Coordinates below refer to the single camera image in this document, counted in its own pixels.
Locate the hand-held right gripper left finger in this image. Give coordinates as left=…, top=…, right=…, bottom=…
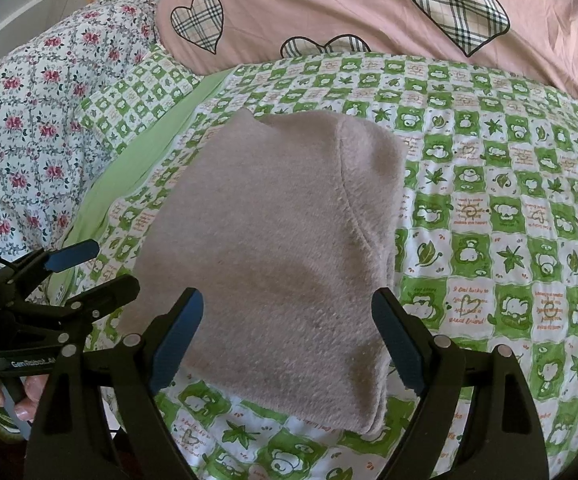
left=23, top=287, right=205, bottom=480

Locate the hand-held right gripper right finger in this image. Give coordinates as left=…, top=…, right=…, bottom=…
left=371, top=287, right=552, bottom=480

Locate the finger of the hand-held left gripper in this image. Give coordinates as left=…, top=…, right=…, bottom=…
left=6, top=275, right=141, bottom=346
left=0, top=239, right=101, bottom=294

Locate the grey fleece sweater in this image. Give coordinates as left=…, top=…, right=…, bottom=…
left=129, top=109, right=410, bottom=436

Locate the person's left hand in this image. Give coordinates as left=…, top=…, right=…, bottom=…
left=0, top=376, right=50, bottom=420

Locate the plain green bed sheet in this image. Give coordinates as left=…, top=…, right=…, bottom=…
left=64, top=72, right=230, bottom=301

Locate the floral bed sheet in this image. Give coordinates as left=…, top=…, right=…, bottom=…
left=0, top=0, right=180, bottom=306

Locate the green checkered printed quilt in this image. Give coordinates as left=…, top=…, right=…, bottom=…
left=66, top=52, right=578, bottom=480

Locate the green checkered pillow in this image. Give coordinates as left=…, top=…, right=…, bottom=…
left=76, top=42, right=200, bottom=156

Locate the pink quilt with plaid hearts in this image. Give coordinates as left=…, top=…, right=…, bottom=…
left=156, top=0, right=578, bottom=111

